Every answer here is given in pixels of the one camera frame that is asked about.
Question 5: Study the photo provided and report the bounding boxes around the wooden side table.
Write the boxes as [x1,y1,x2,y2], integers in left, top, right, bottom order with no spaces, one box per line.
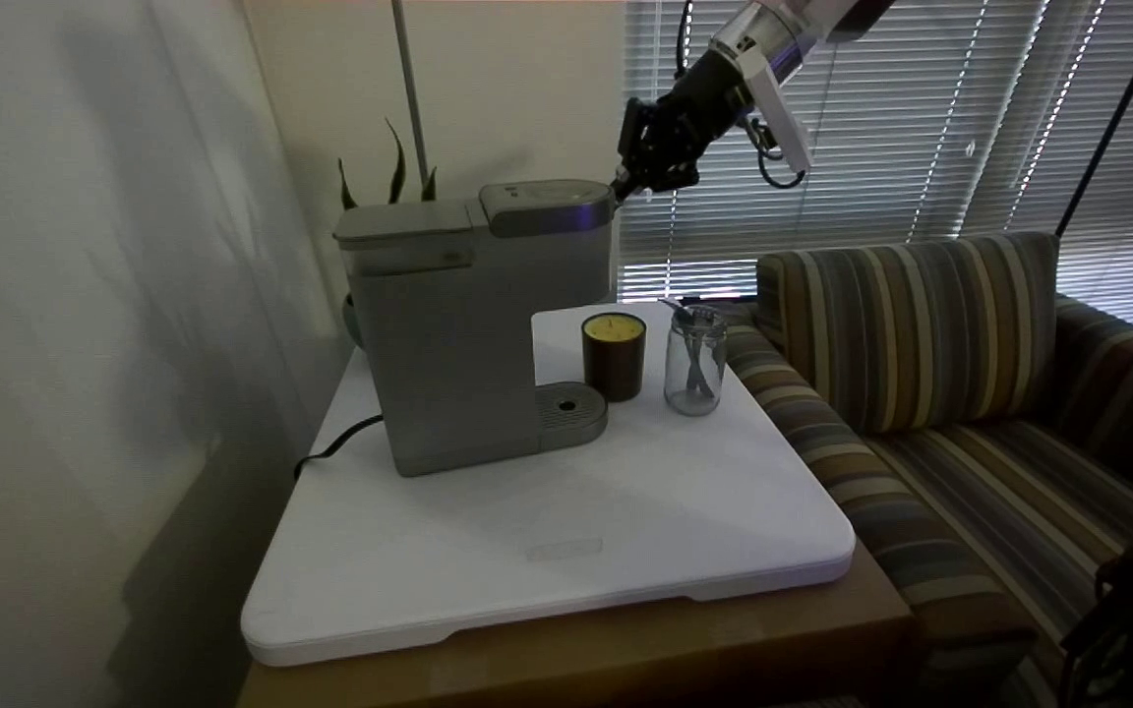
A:
[230,542,916,708]

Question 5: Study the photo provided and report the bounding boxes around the clear glass jar with utensils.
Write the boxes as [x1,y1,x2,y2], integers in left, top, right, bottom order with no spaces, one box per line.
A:
[660,295,726,420]

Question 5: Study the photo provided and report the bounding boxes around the white window blinds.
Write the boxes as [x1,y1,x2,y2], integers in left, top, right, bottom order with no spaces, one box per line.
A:
[616,0,1133,307]

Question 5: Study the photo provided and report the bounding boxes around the striped armchair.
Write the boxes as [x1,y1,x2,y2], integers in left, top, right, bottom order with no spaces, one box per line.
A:
[715,231,1133,708]

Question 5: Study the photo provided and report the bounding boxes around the black power cord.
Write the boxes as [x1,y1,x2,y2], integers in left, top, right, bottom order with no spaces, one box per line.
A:
[288,415,389,483]

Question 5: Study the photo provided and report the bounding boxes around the black slanted pole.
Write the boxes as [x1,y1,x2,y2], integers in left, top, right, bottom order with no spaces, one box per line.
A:
[1054,0,1133,246]

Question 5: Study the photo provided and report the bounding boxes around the yellow candle in dark jar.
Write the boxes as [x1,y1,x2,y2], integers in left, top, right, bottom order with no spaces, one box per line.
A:
[576,307,649,406]

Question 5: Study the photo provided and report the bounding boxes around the thin metal lamp pole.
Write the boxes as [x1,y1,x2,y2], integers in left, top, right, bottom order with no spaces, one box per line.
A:
[385,0,433,204]

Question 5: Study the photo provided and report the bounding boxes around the white table board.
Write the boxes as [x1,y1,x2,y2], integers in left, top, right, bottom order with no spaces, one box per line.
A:
[238,302,858,668]

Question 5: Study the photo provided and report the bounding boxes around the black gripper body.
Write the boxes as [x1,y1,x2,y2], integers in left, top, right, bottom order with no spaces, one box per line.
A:
[616,53,752,175]

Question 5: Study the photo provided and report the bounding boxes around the grey Keurig coffee machine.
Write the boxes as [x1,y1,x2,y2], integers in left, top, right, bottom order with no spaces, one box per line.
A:
[331,176,621,482]

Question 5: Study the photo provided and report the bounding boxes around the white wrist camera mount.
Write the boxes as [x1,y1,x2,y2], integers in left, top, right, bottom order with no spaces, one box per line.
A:
[742,53,812,180]

